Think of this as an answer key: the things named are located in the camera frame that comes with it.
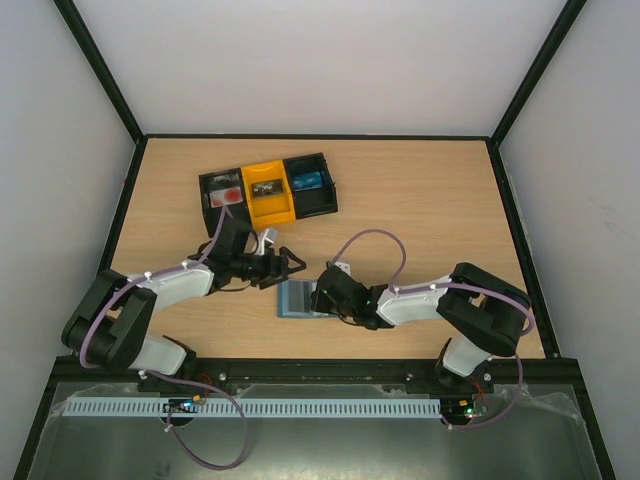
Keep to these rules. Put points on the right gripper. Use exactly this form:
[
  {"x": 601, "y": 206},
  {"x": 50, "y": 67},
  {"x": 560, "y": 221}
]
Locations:
[{"x": 324, "y": 293}]

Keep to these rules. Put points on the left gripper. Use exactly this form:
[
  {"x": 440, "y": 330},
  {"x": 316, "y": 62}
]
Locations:
[{"x": 272, "y": 273}]

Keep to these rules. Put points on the teal card holder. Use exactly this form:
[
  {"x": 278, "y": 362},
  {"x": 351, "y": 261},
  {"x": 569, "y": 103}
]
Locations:
[{"x": 294, "y": 300}]

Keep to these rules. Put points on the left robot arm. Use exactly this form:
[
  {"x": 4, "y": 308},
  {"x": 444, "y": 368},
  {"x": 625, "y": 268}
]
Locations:
[{"x": 109, "y": 327}]

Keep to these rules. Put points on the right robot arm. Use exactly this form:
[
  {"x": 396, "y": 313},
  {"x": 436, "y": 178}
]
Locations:
[{"x": 489, "y": 314}]

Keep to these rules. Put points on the black card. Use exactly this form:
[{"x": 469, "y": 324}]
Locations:
[{"x": 267, "y": 188}]

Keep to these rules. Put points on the red white card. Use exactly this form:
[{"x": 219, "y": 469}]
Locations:
[{"x": 225, "y": 197}]

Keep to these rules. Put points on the blue card in bin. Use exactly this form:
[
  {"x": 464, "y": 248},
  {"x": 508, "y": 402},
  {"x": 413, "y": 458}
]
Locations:
[{"x": 307, "y": 181}]

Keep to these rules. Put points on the yellow bin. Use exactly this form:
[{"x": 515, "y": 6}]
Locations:
[{"x": 273, "y": 210}]

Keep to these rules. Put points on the right black bin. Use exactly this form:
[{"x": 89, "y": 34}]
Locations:
[{"x": 312, "y": 203}]

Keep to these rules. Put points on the black bin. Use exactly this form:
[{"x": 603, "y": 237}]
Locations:
[
  {"x": 312, "y": 203},
  {"x": 220, "y": 180}
]

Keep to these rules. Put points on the left black bin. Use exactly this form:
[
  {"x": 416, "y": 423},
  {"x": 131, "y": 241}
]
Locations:
[{"x": 220, "y": 180}]

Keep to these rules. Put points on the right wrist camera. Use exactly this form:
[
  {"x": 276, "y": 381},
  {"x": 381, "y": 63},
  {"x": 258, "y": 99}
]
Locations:
[{"x": 343, "y": 266}]

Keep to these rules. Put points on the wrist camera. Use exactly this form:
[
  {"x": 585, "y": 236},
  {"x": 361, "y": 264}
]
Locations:
[
  {"x": 343, "y": 266},
  {"x": 265, "y": 240}
]

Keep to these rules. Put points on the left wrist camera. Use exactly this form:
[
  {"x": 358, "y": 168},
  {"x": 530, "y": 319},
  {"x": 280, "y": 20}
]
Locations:
[{"x": 265, "y": 240}]

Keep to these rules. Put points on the blue slotted cable duct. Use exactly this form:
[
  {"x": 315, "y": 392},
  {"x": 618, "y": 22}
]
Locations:
[{"x": 254, "y": 408}]

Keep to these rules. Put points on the black cage frame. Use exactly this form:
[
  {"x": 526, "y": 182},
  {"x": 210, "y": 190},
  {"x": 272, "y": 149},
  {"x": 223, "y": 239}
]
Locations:
[{"x": 558, "y": 32}]

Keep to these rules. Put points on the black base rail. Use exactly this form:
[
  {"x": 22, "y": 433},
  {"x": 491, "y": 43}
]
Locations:
[{"x": 412, "y": 376}]

